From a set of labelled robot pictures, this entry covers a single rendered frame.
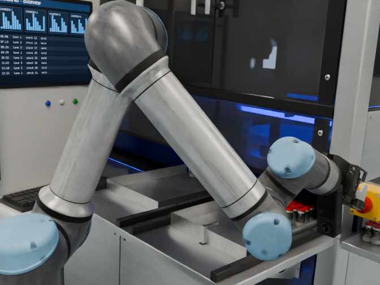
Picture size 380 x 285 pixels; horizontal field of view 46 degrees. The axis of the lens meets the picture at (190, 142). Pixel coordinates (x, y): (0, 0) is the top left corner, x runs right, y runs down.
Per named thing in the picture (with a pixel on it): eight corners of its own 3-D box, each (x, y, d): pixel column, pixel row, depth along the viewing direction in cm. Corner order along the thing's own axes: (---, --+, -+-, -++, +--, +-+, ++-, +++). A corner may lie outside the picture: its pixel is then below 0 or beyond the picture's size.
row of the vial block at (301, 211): (254, 206, 134) (255, 191, 133) (305, 225, 121) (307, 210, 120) (249, 207, 133) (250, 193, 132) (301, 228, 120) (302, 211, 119)
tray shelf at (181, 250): (176, 174, 170) (176, 169, 170) (348, 237, 120) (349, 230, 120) (58, 198, 138) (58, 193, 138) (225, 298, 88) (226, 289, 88)
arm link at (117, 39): (104, -25, 63) (315, 240, 67) (124, -14, 74) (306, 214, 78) (46, 29, 66) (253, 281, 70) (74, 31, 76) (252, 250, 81)
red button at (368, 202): (358, 208, 110) (361, 192, 109) (374, 213, 107) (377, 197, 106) (350, 211, 107) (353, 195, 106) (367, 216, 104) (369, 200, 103)
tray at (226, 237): (254, 199, 140) (255, 189, 140) (328, 227, 122) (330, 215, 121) (169, 224, 118) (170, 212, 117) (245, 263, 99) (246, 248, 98)
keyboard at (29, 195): (93, 177, 179) (93, 172, 179) (117, 185, 171) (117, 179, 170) (-2, 202, 148) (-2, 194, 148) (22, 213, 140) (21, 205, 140)
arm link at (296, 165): (254, 159, 84) (285, 124, 82) (284, 175, 91) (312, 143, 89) (279, 187, 78) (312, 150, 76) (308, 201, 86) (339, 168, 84)
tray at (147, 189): (185, 172, 166) (186, 163, 166) (238, 191, 148) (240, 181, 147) (106, 189, 144) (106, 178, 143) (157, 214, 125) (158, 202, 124)
